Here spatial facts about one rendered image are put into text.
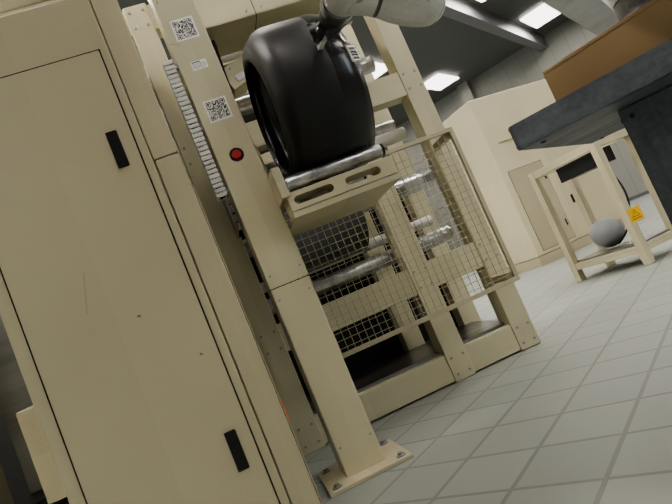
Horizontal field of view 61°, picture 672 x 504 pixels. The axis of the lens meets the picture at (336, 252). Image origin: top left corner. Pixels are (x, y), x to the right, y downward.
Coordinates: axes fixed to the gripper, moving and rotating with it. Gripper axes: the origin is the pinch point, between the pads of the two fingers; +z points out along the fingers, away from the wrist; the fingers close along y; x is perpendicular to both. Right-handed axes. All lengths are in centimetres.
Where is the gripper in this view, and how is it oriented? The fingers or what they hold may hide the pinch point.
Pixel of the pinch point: (320, 40)
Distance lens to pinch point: 176.9
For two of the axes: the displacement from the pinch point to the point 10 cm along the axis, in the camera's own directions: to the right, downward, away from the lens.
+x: 3.6, 9.3, 0.5
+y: -9.1, 3.7, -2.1
